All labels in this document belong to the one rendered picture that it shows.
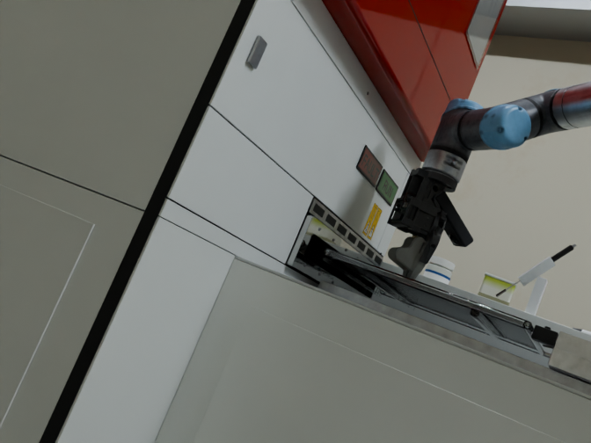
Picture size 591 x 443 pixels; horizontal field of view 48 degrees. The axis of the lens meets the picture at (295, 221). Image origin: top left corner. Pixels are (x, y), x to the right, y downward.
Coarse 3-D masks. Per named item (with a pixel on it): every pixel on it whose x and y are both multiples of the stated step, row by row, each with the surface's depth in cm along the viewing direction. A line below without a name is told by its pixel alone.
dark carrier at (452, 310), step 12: (396, 288) 129; (408, 288) 119; (420, 300) 130; (432, 300) 122; (444, 300) 113; (444, 312) 135; (456, 312) 125; (468, 312) 117; (492, 324) 120; (504, 324) 112; (504, 336) 132; (516, 336) 122; (528, 336) 114
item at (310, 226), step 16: (304, 224) 115; (320, 224) 119; (304, 240) 115; (320, 240) 123; (336, 240) 127; (288, 256) 115; (352, 256) 136; (304, 272) 119; (320, 272) 125; (352, 288) 141
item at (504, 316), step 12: (324, 252) 118; (336, 252) 117; (348, 264) 116; (360, 264) 114; (384, 276) 112; (396, 276) 111; (420, 288) 109; (432, 288) 108; (456, 300) 106; (468, 300) 106; (480, 312) 105; (492, 312) 103; (504, 312) 103; (516, 324) 102
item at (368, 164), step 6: (366, 150) 128; (366, 156) 129; (372, 156) 132; (366, 162) 130; (372, 162) 133; (366, 168) 131; (372, 168) 133; (378, 168) 136; (366, 174) 132; (372, 174) 134; (378, 174) 137; (372, 180) 135
